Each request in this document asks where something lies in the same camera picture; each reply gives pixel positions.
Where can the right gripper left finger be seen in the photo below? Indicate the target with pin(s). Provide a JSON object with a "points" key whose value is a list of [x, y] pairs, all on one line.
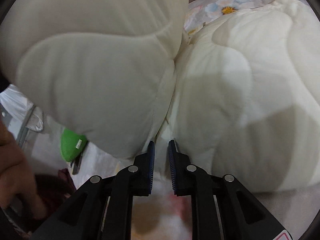
{"points": [[102, 207]]}

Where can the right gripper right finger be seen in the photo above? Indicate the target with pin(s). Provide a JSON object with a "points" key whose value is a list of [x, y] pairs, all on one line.
{"points": [[221, 207]]}

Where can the cream quilted jacket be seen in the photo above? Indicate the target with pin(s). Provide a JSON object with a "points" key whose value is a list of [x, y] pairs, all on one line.
{"points": [[160, 75]]}

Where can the left hand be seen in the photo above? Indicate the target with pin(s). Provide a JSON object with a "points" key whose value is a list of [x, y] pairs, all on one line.
{"points": [[17, 176]]}

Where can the grey floral fleece blanket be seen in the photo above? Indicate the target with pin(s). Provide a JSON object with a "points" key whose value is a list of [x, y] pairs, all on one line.
{"points": [[175, 217]]}

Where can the green pillow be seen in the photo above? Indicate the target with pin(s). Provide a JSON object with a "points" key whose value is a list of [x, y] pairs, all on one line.
{"points": [[71, 145]]}

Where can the silver white curtain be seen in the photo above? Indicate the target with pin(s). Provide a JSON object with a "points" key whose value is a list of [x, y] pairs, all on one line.
{"points": [[20, 114]]}

